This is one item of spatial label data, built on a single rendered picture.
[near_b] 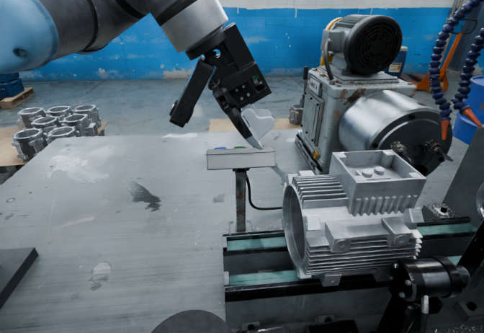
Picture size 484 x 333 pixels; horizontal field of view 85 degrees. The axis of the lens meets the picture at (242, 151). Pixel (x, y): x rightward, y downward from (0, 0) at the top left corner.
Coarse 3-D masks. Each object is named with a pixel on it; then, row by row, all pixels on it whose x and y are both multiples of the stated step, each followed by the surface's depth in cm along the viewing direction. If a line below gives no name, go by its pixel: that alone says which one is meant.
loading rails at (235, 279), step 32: (448, 224) 65; (224, 256) 59; (256, 256) 60; (288, 256) 61; (448, 256) 67; (224, 288) 50; (256, 288) 50; (288, 288) 50; (320, 288) 51; (352, 288) 52; (384, 288) 53; (480, 288) 57; (256, 320) 55; (288, 320) 56; (320, 320) 55
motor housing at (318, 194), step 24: (288, 192) 58; (312, 192) 46; (336, 192) 47; (288, 216) 60; (336, 216) 45; (360, 216) 45; (384, 216) 46; (288, 240) 58; (312, 240) 44; (360, 240) 44; (384, 240) 44; (312, 264) 44; (336, 264) 45; (360, 264) 45; (384, 264) 46
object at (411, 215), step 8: (288, 176) 54; (296, 176) 54; (288, 184) 54; (408, 208) 45; (416, 208) 45; (304, 216) 44; (312, 216) 43; (408, 216) 45; (416, 216) 44; (304, 224) 44; (312, 224) 43; (320, 224) 43
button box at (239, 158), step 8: (208, 152) 65; (216, 152) 65; (224, 152) 65; (232, 152) 65; (240, 152) 65; (248, 152) 65; (256, 152) 65; (264, 152) 66; (272, 152) 66; (208, 160) 64; (216, 160) 65; (224, 160) 65; (232, 160) 65; (240, 160) 65; (248, 160) 65; (256, 160) 65; (264, 160) 66; (272, 160) 66; (208, 168) 64; (216, 168) 64; (224, 168) 65; (232, 168) 65; (240, 168) 65
